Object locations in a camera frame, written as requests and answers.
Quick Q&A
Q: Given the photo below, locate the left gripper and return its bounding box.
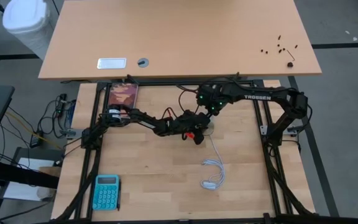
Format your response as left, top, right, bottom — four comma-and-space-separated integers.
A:
178, 110, 211, 146

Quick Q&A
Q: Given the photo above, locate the brass lamp socket base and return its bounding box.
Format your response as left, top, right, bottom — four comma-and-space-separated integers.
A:
202, 121, 216, 136

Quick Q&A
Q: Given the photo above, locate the tan wooden desk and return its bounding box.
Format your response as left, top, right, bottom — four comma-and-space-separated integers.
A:
38, 0, 323, 82

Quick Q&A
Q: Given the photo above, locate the book with reddish cover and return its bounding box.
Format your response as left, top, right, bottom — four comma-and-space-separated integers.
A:
108, 82, 139, 110

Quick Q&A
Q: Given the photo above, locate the black desk clamp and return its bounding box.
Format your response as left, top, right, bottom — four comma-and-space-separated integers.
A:
125, 73, 140, 85

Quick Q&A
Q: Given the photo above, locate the teal calculator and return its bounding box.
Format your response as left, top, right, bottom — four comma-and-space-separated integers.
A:
91, 174, 121, 212

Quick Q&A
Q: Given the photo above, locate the white label plate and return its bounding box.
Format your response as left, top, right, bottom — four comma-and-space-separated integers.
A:
96, 57, 127, 70

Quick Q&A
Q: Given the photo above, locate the black power adapter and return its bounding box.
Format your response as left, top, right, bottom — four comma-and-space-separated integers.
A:
29, 133, 43, 149

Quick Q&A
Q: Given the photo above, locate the white paper sheet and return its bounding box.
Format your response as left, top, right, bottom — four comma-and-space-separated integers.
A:
3, 157, 57, 202

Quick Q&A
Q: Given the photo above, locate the black floor beam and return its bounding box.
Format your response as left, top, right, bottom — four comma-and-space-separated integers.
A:
0, 157, 60, 189

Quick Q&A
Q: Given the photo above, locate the white plastic bin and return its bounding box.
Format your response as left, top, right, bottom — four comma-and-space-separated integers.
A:
2, 0, 51, 60

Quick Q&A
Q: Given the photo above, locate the white lamp power cord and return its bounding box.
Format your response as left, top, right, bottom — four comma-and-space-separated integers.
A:
200, 134, 226, 191

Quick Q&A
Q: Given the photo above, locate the black aluminium table frame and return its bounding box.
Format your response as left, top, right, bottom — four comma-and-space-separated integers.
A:
54, 79, 319, 224

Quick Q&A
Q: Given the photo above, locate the black floor cable tangle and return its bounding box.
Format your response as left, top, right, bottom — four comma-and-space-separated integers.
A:
35, 93, 78, 147

